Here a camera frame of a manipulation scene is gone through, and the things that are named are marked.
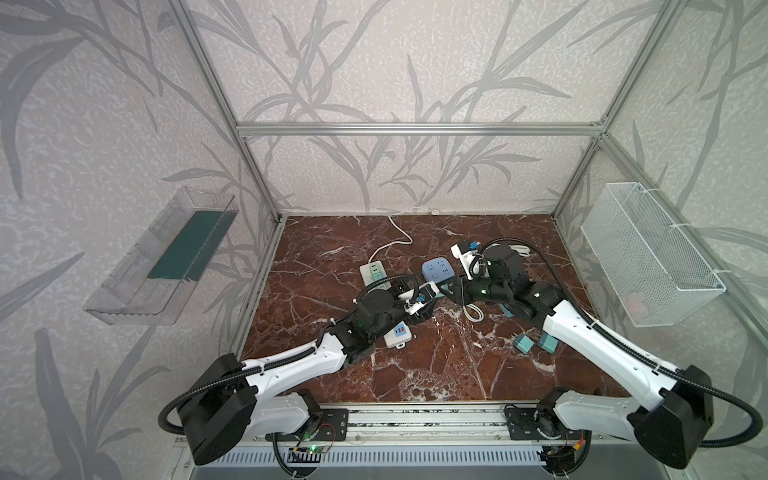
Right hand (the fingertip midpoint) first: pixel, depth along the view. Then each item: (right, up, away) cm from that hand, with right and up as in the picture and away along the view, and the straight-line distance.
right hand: (440, 276), depth 75 cm
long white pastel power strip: (-22, -2, +24) cm, 32 cm away
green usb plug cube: (-18, -2, +22) cm, 29 cm away
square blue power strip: (+2, -1, +27) cm, 27 cm away
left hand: (-3, 0, 0) cm, 3 cm away
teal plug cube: (+25, -21, +10) cm, 34 cm away
